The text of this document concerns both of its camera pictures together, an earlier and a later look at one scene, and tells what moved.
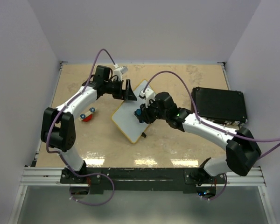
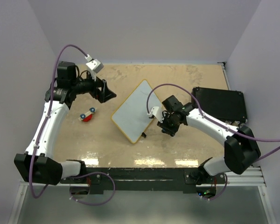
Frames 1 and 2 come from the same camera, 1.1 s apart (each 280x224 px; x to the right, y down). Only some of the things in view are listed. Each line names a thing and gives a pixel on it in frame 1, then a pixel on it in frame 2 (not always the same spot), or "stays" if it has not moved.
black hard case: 227,107 stays
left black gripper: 127,94 → 105,94
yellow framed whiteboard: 125,118 stays
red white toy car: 87,116 stays
